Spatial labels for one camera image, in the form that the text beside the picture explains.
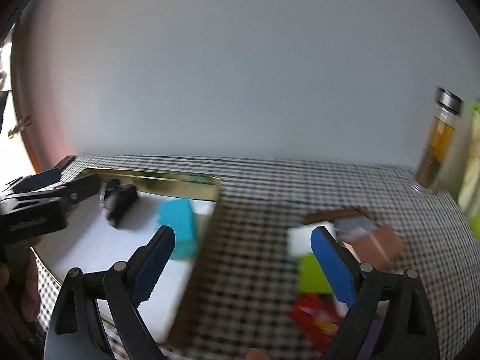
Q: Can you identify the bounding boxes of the black sequin pouch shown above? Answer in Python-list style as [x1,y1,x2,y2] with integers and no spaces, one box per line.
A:
[99,179,138,228]

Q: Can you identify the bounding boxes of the purple toy brick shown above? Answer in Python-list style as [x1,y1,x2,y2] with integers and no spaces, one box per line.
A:
[356,316,384,360]

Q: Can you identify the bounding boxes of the brown metal card case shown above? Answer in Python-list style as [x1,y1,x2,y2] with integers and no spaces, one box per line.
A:
[302,206,404,272]

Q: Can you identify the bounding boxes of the red toy brick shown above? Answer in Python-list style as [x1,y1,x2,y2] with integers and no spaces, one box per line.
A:
[288,293,343,353]

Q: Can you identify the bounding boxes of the turquoise toy brick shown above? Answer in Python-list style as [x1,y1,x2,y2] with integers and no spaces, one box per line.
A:
[158,198,198,260]

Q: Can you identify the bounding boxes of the white glitter-top box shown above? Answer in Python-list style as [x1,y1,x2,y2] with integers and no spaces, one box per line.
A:
[334,215,378,244]

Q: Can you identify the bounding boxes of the clear plastic box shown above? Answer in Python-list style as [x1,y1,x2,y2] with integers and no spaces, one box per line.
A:
[287,221,336,258]

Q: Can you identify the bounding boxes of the green toy brick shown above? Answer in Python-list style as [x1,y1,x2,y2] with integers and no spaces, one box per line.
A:
[298,254,333,294]

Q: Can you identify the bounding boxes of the person's left hand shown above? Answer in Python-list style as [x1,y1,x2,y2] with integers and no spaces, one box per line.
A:
[1,236,43,323]

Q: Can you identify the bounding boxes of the person's right hand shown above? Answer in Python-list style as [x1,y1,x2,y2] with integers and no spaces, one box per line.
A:
[245,349,270,360]

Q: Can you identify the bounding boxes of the wooden door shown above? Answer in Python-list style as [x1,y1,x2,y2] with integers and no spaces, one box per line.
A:
[1,25,41,182]

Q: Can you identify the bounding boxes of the gold metal tin box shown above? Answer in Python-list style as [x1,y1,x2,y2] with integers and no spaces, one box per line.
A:
[31,167,225,350]

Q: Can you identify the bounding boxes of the green cartoon cloth bag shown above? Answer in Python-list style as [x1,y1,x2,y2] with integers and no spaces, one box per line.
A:
[440,96,479,241]

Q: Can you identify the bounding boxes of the checkered tablecloth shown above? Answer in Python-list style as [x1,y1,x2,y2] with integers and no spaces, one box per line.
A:
[35,154,480,360]

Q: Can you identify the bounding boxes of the glass tea bottle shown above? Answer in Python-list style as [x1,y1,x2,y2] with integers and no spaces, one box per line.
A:
[413,86,463,194]

